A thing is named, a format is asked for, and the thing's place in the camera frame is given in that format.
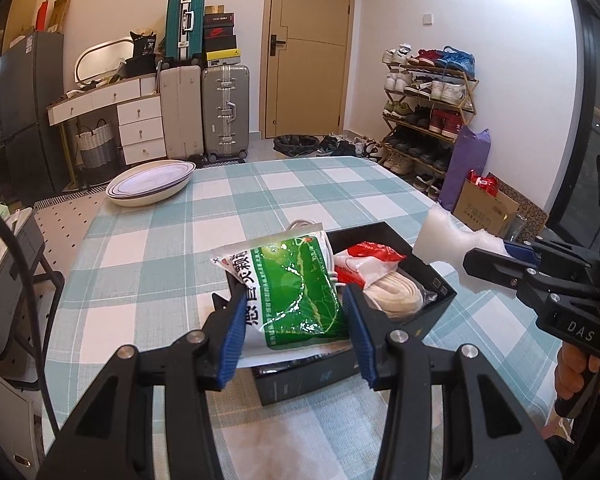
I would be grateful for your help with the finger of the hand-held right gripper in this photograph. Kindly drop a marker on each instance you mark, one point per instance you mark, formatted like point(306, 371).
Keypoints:
point(522, 250)
point(495, 270)

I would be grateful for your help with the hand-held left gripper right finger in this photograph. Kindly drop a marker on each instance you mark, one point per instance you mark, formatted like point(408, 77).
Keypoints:
point(357, 335)

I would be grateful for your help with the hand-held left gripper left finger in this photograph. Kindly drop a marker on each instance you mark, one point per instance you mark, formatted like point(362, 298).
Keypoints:
point(230, 340)

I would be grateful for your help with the white foam piece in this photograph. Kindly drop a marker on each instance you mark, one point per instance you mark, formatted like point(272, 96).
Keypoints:
point(445, 240)

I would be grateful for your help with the green plastic packet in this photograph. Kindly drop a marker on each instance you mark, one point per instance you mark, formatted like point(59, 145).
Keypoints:
point(290, 295)

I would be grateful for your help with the black cardboard box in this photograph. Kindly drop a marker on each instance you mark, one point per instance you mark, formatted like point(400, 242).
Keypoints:
point(300, 385)

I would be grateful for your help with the person's right hand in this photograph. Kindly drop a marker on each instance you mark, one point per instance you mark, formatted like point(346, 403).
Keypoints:
point(566, 370)

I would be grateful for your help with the brown patterned cardboard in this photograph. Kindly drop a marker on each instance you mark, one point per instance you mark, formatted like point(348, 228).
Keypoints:
point(532, 215)

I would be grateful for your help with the red snack packets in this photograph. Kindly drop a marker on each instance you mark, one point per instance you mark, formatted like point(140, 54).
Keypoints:
point(480, 185)

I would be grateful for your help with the purple fabric bag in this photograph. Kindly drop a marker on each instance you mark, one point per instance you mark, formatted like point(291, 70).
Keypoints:
point(462, 170)

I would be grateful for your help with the teal checkered tablecloth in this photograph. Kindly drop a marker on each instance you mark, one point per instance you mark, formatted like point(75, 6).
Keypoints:
point(155, 260)

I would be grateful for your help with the white oval bowl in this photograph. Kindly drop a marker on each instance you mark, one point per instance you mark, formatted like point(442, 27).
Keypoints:
point(150, 185)

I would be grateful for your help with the wooden shoe rack with shoes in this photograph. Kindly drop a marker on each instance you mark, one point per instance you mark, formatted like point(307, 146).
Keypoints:
point(425, 95)

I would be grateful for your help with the scattered pairs of shoes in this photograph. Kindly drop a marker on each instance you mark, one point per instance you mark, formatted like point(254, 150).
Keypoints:
point(352, 146)

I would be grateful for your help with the black trash bag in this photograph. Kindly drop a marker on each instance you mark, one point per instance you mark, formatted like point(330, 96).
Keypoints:
point(295, 144)

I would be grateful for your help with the grey side table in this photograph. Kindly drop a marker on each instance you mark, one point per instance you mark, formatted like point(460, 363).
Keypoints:
point(15, 260)

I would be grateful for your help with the silver suitcase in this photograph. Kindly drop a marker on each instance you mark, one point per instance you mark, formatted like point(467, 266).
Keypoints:
point(225, 110)

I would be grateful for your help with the beige suitcase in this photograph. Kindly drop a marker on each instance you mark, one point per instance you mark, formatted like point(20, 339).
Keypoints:
point(181, 110)

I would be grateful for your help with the grey white woven basket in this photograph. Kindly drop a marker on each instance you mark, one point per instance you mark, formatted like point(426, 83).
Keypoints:
point(96, 145)

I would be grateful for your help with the grey drawer cabinet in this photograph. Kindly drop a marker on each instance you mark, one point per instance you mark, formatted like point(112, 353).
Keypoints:
point(0, 410)

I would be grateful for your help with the white drawer desk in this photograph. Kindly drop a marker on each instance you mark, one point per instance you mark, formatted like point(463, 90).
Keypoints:
point(140, 110)

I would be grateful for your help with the black handbag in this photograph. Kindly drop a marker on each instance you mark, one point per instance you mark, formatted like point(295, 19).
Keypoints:
point(140, 66)

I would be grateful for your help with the tan wooden door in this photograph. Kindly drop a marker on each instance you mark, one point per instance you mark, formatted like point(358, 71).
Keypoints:
point(307, 50)

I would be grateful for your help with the plain black shoe box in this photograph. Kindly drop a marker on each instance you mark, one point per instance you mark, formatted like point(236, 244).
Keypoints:
point(220, 44)

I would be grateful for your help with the black paper bag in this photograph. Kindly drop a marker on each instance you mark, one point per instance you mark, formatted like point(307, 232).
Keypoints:
point(144, 45)

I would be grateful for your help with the oval mirror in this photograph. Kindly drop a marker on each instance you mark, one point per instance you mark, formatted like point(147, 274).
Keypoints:
point(102, 60)

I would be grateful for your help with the grey refrigerator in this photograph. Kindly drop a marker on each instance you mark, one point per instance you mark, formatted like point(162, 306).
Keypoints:
point(27, 105)

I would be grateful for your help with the teal suitcase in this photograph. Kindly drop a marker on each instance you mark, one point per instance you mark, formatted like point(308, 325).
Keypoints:
point(180, 27)

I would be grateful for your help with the small brown cardboard box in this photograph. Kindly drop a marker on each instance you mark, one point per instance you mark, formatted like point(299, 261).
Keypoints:
point(214, 10)

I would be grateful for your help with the flat brown carton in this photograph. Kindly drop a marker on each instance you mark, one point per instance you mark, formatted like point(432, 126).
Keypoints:
point(60, 12)

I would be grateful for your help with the red paper bag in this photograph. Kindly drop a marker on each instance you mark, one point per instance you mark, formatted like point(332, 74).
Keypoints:
point(42, 15)

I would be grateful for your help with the white light switch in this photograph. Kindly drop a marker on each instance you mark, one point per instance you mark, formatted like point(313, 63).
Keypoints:
point(427, 19)

